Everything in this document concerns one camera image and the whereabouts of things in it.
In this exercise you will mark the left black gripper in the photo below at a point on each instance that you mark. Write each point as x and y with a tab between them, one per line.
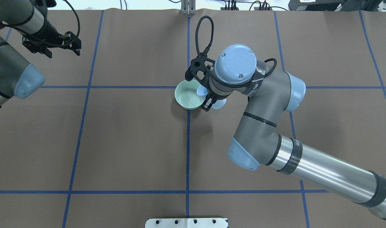
51	31

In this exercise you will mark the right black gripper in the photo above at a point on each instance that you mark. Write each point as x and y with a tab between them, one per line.
209	102

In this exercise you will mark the light blue plastic cup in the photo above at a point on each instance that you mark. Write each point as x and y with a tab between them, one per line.
217	104

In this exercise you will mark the pale green bowl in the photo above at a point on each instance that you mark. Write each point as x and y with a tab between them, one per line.
186	95

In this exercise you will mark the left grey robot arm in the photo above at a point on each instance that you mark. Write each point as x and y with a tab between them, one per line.
19	77

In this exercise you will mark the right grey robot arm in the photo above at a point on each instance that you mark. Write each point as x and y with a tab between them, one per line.
256	141

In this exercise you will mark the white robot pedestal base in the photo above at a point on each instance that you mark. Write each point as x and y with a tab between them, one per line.
187	223

